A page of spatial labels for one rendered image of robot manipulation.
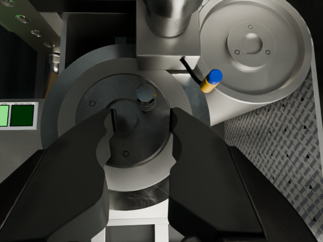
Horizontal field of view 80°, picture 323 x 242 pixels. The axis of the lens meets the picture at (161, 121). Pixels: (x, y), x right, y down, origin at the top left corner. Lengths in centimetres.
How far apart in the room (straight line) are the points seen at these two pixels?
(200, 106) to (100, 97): 9
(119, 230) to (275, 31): 57
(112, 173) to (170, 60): 10
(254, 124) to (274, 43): 14
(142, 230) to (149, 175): 46
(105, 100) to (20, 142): 45
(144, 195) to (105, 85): 10
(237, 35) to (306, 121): 11
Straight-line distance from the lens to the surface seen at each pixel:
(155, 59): 16
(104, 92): 16
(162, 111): 15
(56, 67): 58
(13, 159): 60
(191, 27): 17
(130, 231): 62
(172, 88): 17
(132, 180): 17
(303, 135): 25
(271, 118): 29
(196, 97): 18
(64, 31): 22
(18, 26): 51
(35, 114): 58
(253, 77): 21
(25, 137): 59
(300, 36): 25
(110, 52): 19
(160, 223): 54
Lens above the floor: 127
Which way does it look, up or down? 8 degrees down
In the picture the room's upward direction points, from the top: 179 degrees clockwise
